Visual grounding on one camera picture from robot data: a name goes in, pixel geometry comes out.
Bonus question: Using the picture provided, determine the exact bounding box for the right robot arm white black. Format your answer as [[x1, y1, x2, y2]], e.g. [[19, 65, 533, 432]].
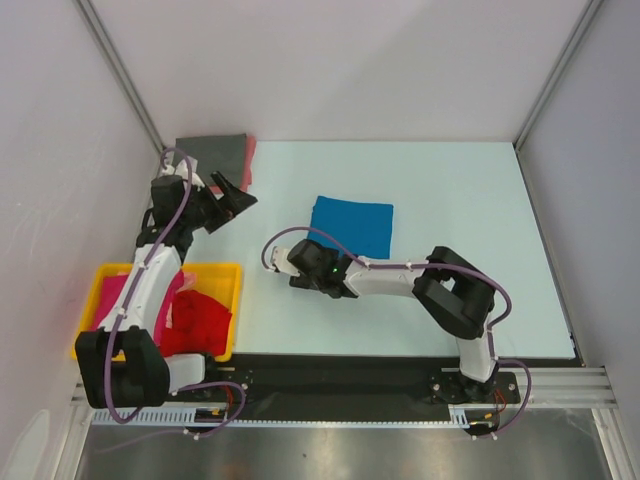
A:
[[271, 239, 498, 402]]

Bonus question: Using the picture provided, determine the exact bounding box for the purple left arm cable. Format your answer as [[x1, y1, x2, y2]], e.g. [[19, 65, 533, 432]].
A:
[[107, 147, 249, 425]]

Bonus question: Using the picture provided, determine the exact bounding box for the yellow plastic bin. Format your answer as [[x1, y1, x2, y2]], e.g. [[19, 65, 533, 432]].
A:
[[78, 263, 243, 363]]

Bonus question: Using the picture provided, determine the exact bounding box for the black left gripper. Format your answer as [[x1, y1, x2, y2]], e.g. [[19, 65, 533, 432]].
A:
[[179, 171, 255, 234]]

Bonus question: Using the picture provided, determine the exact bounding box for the folded salmon pink t-shirt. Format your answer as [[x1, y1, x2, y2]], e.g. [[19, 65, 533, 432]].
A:
[[212, 134, 257, 192]]

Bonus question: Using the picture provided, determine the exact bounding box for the blue t-shirt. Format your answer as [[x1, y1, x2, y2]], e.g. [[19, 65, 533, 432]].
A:
[[310, 196, 394, 259]]

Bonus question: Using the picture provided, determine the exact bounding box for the folded grey t-shirt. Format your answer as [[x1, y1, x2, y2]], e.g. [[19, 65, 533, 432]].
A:
[[175, 134, 248, 190]]

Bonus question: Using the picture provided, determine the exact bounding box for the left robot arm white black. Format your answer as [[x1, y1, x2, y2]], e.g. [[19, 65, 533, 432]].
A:
[[74, 172, 258, 409]]

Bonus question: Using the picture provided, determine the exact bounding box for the grey slotted cable duct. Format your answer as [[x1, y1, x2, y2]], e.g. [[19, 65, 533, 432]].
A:
[[118, 396, 498, 429]]

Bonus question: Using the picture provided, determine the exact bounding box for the aluminium front rail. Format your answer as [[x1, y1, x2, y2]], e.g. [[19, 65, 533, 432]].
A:
[[69, 364, 616, 409]]

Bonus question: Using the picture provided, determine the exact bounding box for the right aluminium frame post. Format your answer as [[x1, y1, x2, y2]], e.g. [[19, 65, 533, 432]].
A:
[[513, 0, 606, 153]]

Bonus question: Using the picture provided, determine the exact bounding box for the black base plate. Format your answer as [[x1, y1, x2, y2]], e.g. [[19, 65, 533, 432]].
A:
[[171, 354, 524, 423]]

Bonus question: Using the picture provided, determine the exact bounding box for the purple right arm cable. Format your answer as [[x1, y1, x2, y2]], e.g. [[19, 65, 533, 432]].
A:
[[262, 227, 532, 436]]

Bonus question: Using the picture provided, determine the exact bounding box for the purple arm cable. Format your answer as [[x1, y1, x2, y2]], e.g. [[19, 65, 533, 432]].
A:
[[262, 227, 532, 436], [107, 147, 249, 425]]

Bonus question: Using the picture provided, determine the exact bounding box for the magenta t-shirt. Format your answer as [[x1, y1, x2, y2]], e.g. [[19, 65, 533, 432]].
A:
[[91, 271, 185, 345]]

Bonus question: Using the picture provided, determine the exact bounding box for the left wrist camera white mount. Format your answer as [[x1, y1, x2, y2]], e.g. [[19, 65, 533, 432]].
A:
[[160, 157, 206, 189]]

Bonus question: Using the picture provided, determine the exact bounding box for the red t-shirt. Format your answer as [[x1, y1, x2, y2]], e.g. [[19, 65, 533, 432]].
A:
[[159, 290, 232, 357]]

